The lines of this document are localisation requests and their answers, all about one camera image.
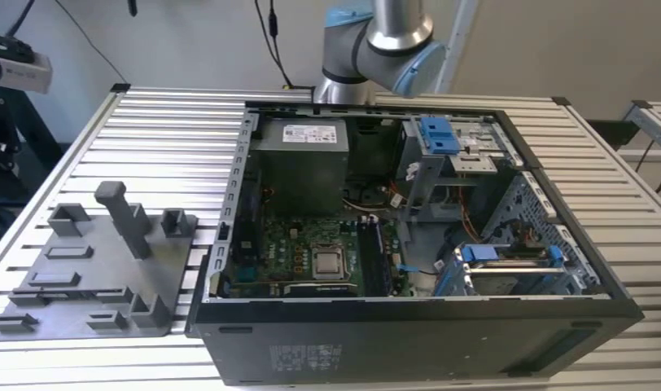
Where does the metal slat side table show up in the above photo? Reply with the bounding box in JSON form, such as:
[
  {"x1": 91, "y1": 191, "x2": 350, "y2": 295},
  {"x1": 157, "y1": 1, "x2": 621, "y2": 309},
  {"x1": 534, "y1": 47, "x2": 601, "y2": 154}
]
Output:
[{"x1": 624, "y1": 99, "x2": 661, "y2": 164}]

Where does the black graphics card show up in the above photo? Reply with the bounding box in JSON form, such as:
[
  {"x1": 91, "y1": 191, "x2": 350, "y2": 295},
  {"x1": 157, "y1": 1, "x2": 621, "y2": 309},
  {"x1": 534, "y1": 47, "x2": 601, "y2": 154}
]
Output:
[{"x1": 281, "y1": 281, "x2": 359, "y2": 299}]

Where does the grey plastic parts rack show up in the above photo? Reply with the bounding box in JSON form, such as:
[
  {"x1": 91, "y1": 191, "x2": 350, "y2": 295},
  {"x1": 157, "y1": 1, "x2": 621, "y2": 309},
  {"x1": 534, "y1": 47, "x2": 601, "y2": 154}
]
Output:
[{"x1": 0, "y1": 180, "x2": 202, "y2": 342}]

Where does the green motherboard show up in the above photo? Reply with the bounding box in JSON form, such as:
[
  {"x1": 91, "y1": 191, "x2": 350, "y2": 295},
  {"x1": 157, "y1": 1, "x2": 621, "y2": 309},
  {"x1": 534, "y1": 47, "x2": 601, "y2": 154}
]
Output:
[{"x1": 221, "y1": 217, "x2": 413, "y2": 299}]

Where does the RAM stick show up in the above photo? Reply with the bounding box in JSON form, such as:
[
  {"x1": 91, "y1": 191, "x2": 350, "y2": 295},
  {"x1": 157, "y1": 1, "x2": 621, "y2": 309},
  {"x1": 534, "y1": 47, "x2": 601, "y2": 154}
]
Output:
[
  {"x1": 10, "y1": 286, "x2": 133, "y2": 298},
  {"x1": 374, "y1": 219, "x2": 393, "y2": 297}
]

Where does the grey power supply unit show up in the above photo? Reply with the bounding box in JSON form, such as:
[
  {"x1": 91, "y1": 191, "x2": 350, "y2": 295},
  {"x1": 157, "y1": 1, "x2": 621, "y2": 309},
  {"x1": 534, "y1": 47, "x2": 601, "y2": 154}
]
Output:
[{"x1": 253, "y1": 117, "x2": 350, "y2": 217}]

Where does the silver CPU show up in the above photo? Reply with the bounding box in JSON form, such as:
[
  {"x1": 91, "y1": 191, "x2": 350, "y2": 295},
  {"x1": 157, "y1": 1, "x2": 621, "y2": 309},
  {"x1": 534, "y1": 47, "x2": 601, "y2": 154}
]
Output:
[{"x1": 314, "y1": 252, "x2": 347, "y2": 281}]

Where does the black hanging cable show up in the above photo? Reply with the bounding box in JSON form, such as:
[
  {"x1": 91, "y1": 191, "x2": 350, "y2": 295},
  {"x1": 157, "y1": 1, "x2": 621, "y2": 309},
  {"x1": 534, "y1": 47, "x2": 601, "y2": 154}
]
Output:
[{"x1": 253, "y1": 0, "x2": 315, "y2": 91}]

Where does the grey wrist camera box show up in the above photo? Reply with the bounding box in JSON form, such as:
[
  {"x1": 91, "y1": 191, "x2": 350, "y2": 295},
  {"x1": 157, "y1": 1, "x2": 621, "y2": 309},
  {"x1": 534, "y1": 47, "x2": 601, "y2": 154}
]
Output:
[{"x1": 0, "y1": 52, "x2": 55, "y2": 95}]

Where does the black wire with blue plug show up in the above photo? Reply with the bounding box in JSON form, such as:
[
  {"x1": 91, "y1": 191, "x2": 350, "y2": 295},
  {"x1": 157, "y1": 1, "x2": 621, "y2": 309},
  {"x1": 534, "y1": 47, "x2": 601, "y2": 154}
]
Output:
[{"x1": 395, "y1": 262, "x2": 446, "y2": 275}]

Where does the CPU socket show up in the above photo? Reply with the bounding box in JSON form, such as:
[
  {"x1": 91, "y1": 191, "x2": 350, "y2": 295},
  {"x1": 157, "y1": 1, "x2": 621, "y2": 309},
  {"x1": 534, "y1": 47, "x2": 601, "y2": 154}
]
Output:
[{"x1": 307, "y1": 245, "x2": 354, "y2": 284}]

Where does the black open PC case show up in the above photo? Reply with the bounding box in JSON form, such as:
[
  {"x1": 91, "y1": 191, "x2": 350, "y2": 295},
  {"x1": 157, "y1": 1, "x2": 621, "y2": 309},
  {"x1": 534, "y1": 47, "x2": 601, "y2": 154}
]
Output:
[{"x1": 185, "y1": 97, "x2": 646, "y2": 387}]

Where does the black camera cable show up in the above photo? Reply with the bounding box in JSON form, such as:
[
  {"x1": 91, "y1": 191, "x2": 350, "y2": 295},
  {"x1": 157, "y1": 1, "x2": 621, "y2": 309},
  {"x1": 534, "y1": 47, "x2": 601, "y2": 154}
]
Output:
[{"x1": 0, "y1": 0, "x2": 38, "y2": 63}]

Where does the grey metal drive cage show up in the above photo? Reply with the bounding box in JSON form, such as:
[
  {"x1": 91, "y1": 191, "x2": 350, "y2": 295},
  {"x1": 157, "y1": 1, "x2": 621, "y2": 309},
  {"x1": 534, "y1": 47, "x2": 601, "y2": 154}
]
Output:
[{"x1": 398, "y1": 115, "x2": 522, "y2": 223}]

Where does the blue carrier with disk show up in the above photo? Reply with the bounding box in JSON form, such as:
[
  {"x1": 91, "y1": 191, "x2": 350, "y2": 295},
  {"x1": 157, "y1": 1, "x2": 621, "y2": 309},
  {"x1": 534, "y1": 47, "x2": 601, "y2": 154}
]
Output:
[{"x1": 433, "y1": 243, "x2": 565, "y2": 297}]

